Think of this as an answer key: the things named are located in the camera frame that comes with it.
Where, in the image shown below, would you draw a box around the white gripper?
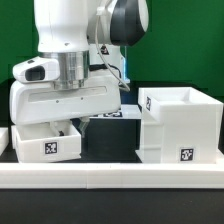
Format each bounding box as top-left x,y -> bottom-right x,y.
10,79 -> 121,137

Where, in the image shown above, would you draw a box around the white front drawer box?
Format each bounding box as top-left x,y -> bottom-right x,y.
11,121 -> 81,163

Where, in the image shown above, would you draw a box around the white drawer cabinet frame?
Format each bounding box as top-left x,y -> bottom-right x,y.
137,87 -> 223,164

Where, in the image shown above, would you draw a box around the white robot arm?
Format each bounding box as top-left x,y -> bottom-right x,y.
10,0 -> 149,126

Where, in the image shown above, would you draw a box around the white marker sheet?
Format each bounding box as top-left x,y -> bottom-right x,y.
92,104 -> 141,119

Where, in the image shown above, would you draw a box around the white left fence rail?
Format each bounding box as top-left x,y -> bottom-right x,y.
0,128 -> 9,156

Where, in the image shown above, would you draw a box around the white fence rail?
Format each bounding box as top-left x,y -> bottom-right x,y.
0,128 -> 9,156
0,163 -> 224,189

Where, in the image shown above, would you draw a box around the white front fence rail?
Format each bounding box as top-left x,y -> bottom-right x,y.
0,163 -> 224,189

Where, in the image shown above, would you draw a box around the black cable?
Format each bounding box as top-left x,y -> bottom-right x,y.
87,0 -> 132,93

